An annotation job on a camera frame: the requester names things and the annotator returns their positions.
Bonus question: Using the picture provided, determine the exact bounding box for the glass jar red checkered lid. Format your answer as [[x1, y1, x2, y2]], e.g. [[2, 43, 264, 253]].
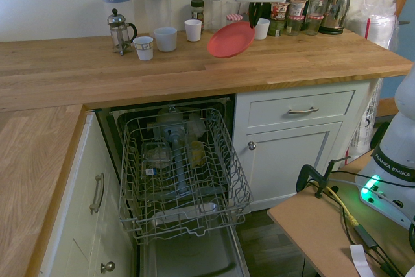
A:
[[303, 14, 324, 36], [309, 0, 329, 17], [285, 14, 305, 37], [226, 14, 243, 31]]

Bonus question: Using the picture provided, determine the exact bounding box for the clear pitcher dark spouted lid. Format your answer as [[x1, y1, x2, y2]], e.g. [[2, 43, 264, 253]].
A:
[[140, 0, 172, 36]]

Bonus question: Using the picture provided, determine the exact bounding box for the white plastic cup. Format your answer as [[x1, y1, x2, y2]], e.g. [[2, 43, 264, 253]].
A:
[[187, 112, 206, 137]]

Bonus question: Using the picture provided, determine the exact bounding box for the grey cable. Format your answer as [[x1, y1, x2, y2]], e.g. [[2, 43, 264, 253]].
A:
[[330, 178, 368, 191]]

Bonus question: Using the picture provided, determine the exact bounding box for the white ceramic bowl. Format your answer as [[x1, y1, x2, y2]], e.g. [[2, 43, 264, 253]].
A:
[[254, 18, 271, 40]]

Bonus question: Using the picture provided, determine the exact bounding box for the clear jar green lid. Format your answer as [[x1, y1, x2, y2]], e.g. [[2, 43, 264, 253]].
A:
[[209, 0, 225, 33]]

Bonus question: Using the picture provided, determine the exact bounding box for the plastic-wrapped paper roll pack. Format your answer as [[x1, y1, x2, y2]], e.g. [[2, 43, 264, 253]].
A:
[[347, 77, 385, 161]]

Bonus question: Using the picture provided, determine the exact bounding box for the stainless steel kettle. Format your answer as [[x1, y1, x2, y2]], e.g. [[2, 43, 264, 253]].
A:
[[318, 0, 352, 36]]

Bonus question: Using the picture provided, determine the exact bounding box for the clear pitcher round blue lid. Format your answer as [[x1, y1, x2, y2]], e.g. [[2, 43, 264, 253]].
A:
[[99, 0, 134, 36]]

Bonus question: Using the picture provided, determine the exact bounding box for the glass French press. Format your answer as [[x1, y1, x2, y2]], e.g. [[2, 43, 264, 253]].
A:
[[107, 8, 138, 56]]

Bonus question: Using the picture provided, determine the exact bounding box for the clear drinking glass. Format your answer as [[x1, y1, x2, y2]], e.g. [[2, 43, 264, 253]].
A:
[[226, 0, 250, 25]]

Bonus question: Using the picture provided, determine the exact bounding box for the white kitchen base cabinet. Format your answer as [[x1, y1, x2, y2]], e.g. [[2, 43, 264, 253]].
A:
[[38, 111, 139, 277], [232, 80, 380, 211]]

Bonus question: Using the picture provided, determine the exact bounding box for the yellow plastic cup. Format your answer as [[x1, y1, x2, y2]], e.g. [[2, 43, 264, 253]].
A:
[[189, 140, 206, 167]]

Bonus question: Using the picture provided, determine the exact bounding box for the dark coffee jar green lid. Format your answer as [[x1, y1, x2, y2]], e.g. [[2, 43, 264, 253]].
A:
[[189, 0, 205, 31]]

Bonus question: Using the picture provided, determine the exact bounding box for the green labelled jar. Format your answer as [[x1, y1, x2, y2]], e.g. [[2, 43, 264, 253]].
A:
[[268, 18, 287, 38]]

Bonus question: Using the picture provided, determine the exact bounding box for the stainless dishwasher door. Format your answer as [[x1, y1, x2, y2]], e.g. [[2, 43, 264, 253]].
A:
[[137, 221, 252, 277]]

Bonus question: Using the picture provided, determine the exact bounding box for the black inline cable adapter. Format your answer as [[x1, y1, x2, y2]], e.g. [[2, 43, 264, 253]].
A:
[[354, 224, 379, 249]]

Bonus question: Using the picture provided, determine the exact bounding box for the patterned paper cup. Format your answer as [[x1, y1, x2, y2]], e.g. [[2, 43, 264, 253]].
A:
[[132, 36, 154, 61]]

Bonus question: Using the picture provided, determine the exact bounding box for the black C-clamp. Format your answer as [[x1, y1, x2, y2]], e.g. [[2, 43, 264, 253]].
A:
[[297, 156, 351, 199]]

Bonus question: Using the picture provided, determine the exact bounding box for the brown robot mounting board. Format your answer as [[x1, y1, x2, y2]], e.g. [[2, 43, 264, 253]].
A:
[[267, 152, 415, 277]]

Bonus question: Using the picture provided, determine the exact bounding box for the built-in dishwasher body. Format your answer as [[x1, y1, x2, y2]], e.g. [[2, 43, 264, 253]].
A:
[[95, 94, 237, 226]]

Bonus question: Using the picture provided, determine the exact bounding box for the white yogurt pot red rim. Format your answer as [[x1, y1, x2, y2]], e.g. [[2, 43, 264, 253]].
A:
[[287, 0, 309, 18]]

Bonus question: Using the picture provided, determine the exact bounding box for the grey wire dishwasher rack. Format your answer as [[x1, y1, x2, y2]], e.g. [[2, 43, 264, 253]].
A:
[[118, 107, 254, 246]]

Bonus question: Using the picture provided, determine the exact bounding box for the red plastic plate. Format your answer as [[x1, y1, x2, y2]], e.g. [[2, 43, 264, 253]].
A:
[[207, 21, 256, 60]]

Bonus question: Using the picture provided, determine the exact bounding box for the clear glass container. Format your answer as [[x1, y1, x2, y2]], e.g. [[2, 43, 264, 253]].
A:
[[141, 142, 172, 178]]

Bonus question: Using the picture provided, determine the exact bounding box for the brushed metal drawer handle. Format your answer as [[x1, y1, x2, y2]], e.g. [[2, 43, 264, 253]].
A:
[[89, 172, 105, 215], [287, 106, 319, 115]]

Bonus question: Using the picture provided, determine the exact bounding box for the white ribbed cup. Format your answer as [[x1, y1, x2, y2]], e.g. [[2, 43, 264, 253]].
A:
[[184, 19, 202, 43]]

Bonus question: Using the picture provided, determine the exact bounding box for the yellow cable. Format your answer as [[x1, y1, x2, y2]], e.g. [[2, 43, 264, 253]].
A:
[[327, 186, 359, 226]]

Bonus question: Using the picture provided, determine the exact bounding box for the white mug with handle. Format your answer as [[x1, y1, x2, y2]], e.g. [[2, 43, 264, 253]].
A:
[[153, 27, 178, 53]]

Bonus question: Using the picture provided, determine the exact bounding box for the clear plastic bag bundle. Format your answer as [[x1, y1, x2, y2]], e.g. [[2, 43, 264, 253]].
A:
[[348, 0, 399, 51]]

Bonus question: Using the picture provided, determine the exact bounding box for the white paper label strip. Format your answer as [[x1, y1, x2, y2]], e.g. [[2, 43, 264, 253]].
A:
[[349, 244, 374, 277]]

